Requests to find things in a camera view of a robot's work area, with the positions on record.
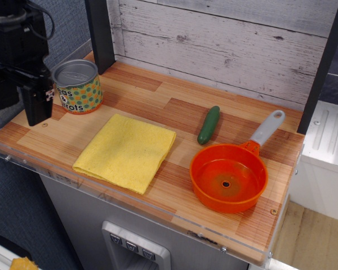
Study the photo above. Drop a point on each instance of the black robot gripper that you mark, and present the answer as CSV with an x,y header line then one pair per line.
x,y
23,46

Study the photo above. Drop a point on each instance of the peas and carrots toy can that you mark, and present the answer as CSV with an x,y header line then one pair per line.
x,y
78,85

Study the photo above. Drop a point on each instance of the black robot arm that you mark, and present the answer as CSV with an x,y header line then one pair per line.
x,y
8,8

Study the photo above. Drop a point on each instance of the yellow folded cloth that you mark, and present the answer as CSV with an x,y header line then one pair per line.
x,y
126,152

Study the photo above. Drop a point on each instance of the clear acrylic table guard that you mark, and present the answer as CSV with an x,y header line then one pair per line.
x,y
224,244

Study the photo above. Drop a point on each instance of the grey toy fridge cabinet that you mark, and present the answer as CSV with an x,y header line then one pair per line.
x,y
83,210

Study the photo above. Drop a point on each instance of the yellow object bottom left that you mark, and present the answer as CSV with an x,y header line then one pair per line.
x,y
23,264

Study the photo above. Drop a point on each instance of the silver water dispenser panel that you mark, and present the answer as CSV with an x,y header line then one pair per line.
x,y
128,250

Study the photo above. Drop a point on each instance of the green toy cucumber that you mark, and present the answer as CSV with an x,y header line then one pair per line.
x,y
209,125

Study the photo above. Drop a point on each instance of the white toy sink unit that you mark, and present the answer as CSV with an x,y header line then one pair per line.
x,y
315,182

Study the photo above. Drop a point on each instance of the black left shelf post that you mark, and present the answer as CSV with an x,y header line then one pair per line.
x,y
100,33

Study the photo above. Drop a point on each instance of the black shelf post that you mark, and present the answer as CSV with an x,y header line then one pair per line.
x,y
323,68
100,33

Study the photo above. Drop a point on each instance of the orange toy pan grey handle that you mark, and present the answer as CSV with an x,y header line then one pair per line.
x,y
230,178

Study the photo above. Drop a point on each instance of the black right shelf post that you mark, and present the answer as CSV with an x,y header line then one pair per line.
x,y
323,68

